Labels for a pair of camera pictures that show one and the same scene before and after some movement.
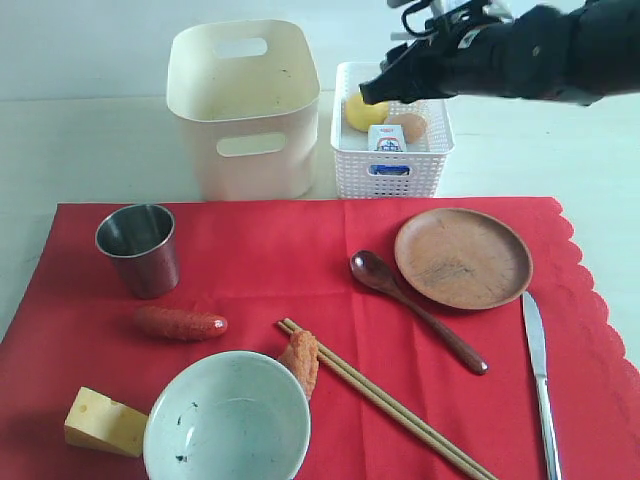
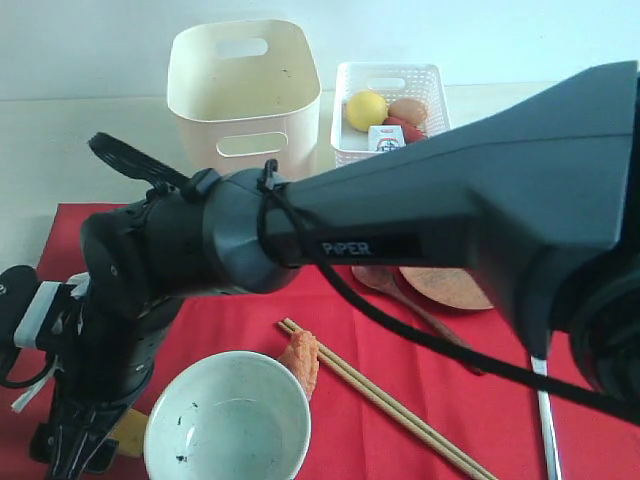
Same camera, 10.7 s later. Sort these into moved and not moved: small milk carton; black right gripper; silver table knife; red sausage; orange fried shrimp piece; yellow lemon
Moved: black right gripper; red sausage
Not moved: silver table knife; orange fried shrimp piece; small milk carton; yellow lemon
